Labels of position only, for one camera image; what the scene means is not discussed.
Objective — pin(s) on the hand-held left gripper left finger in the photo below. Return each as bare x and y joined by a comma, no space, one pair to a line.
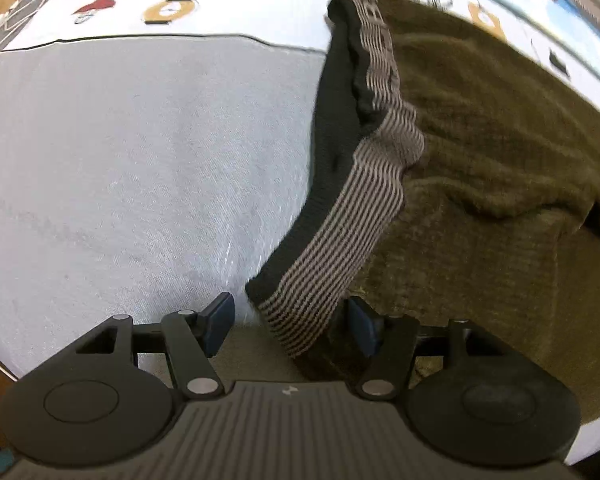
219,321

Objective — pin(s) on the olive green knit sweater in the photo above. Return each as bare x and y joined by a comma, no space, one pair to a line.
480,160

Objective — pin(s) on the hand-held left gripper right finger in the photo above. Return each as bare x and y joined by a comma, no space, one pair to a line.
361,325

